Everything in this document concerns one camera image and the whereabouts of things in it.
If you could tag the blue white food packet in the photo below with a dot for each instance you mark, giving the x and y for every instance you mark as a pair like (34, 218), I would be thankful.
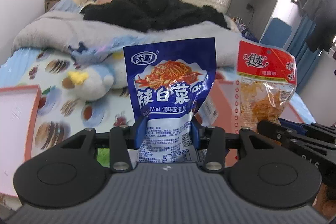
(168, 82)

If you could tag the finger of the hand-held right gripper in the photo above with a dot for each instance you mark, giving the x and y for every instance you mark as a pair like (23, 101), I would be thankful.
(309, 129)
(275, 132)

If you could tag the black wall outlet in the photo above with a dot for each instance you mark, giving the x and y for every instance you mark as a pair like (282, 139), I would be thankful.
(249, 6)

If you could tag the brown cardboard box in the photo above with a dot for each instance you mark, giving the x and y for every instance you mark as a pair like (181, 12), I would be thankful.
(48, 5)

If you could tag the red header clear packet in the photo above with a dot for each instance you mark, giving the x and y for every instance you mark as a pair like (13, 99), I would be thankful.
(262, 87)

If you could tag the hanging dark clothes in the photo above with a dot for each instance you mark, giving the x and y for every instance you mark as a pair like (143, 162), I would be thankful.
(320, 19)

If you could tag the cartoon print blanket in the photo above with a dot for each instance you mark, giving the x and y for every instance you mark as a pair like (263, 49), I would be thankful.
(105, 48)

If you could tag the blue curtain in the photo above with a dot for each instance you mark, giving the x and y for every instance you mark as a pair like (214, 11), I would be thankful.
(299, 43)

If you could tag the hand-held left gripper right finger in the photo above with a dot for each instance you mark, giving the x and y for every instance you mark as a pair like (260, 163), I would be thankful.
(195, 134)

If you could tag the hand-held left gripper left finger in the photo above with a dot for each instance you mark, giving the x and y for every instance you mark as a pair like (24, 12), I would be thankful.
(139, 132)

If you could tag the grey duvet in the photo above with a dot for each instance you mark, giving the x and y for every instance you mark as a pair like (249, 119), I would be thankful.
(65, 29)

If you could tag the orange storage box left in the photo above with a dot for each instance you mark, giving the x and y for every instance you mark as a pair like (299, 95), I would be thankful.
(15, 121)

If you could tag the black clothing heap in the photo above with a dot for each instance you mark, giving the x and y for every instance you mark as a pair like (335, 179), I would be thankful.
(147, 11)

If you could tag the person's right hand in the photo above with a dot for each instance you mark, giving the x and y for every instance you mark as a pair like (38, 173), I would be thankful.
(328, 197)

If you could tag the pink cardboard box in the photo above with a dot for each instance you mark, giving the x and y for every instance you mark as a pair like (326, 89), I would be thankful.
(223, 100)

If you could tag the blue covered chair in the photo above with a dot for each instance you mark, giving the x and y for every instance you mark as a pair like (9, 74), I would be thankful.
(278, 32)

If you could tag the white blue plush penguin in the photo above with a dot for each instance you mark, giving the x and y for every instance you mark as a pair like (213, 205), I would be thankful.
(94, 82)

